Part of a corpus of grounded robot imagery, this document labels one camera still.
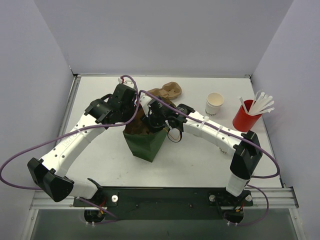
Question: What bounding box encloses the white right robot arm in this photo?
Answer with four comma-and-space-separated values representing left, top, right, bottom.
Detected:
139, 94, 263, 197

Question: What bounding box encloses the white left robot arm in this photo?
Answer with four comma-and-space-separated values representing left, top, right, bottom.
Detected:
27, 81, 137, 206

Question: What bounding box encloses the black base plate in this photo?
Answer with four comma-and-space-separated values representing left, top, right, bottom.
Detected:
73, 186, 253, 221

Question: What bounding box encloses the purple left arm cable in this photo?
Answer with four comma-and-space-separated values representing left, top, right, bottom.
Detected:
0, 74, 141, 225

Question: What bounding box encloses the brown cardboard cup carrier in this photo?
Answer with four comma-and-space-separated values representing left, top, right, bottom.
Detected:
148, 81, 182, 100

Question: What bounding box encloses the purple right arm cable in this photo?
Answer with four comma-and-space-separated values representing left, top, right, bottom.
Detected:
138, 89, 281, 227

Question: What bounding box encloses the red cup with straws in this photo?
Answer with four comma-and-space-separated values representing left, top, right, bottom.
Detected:
232, 90, 275, 132

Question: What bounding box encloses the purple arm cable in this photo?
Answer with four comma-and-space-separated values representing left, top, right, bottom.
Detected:
0, 74, 141, 225
138, 89, 281, 227

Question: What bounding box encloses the green paper bag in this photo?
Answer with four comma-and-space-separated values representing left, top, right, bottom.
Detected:
122, 106, 170, 162

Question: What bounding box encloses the aluminium rail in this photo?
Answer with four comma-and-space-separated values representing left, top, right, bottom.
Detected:
30, 188, 299, 210

